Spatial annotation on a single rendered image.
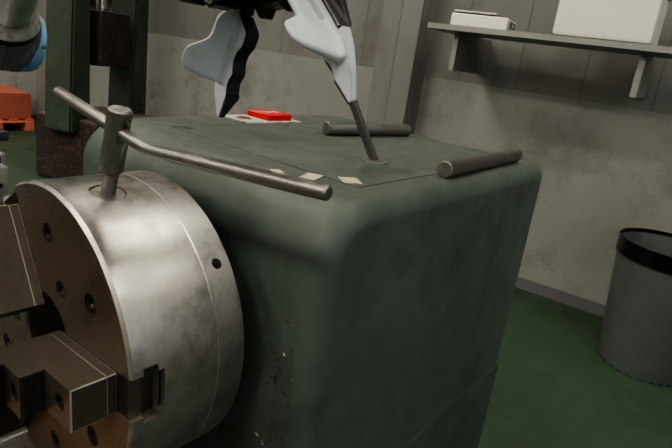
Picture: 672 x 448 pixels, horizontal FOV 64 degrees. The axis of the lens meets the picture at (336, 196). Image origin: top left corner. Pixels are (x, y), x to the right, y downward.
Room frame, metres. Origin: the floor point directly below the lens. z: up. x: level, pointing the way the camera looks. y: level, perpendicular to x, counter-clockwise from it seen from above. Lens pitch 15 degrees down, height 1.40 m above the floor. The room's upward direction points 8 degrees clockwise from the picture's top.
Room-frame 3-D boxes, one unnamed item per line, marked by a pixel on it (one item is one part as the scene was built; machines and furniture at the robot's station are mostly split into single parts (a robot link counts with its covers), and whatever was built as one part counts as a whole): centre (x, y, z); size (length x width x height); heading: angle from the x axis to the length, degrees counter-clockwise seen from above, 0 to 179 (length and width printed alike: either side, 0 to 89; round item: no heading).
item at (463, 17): (3.34, -0.71, 1.66); 0.35 x 0.34 x 0.09; 58
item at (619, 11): (2.99, -1.28, 1.76); 0.48 x 0.40 x 0.27; 58
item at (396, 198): (0.85, 0.01, 1.06); 0.59 x 0.48 x 0.39; 143
